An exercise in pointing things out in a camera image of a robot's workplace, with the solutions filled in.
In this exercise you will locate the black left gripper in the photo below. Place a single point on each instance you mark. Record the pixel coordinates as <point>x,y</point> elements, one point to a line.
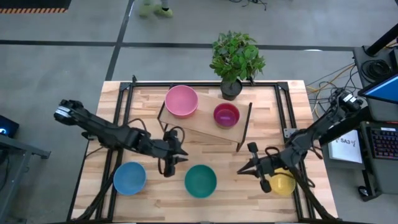
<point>168,149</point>

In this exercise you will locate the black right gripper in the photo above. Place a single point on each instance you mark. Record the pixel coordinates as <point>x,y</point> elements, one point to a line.
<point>267,166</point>

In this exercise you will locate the teal green plastic bowl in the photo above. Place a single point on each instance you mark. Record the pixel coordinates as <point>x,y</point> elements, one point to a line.
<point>200,182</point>

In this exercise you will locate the yellow plastic bowl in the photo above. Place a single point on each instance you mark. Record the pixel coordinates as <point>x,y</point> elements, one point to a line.
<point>284,186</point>

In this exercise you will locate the blue plastic bowl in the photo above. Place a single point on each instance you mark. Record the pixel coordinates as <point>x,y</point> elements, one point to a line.
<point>129,178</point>

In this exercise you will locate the pink plastic bowl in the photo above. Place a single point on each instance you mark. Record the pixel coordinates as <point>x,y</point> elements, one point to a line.
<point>182,101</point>

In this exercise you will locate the purple plastic bowl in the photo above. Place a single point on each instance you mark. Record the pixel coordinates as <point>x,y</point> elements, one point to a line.
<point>226,115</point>

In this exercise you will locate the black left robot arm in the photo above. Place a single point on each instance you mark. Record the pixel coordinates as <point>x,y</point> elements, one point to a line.
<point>102,132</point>

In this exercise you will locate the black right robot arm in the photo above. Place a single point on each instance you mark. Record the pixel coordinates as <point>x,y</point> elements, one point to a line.
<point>311,133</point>

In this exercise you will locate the wooden shelf black metal legs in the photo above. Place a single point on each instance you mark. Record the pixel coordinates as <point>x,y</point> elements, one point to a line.
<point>202,121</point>

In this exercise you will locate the white paper sign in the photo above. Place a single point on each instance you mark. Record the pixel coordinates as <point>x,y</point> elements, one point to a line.
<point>345,151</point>

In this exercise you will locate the green potted plant black pot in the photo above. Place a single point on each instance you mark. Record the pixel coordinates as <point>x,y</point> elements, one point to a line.
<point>236,59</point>

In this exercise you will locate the black caster wheel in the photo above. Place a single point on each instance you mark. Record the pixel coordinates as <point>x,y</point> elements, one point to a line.
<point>363,190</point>

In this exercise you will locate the grey equipment cart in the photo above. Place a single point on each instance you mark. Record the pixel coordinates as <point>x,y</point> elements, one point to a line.
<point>382,174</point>

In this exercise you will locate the black backlit keyboard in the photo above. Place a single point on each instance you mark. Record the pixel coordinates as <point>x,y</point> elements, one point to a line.
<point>385,143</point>

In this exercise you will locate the person's green shoe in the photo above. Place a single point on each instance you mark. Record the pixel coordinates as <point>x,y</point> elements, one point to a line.
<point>164,12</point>

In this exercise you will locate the monitor with blue screen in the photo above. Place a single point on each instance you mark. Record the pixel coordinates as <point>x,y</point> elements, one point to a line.
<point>384,90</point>

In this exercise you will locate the grey metal stand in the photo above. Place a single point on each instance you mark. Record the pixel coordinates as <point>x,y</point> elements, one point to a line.
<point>18,146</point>

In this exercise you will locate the black device blue light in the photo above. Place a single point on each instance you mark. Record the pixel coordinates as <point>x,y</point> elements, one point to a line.
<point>7,126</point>

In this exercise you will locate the black mat hazard stripe edge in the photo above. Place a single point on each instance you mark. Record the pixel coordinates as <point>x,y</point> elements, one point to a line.
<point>37,3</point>

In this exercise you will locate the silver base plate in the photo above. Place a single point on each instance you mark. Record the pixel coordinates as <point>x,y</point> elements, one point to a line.
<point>289,133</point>

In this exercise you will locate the black diagonal frame beam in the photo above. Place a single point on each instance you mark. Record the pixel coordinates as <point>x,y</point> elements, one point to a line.
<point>348,126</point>

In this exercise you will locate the black frame post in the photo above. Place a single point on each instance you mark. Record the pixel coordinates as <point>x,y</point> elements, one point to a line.
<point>384,40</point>

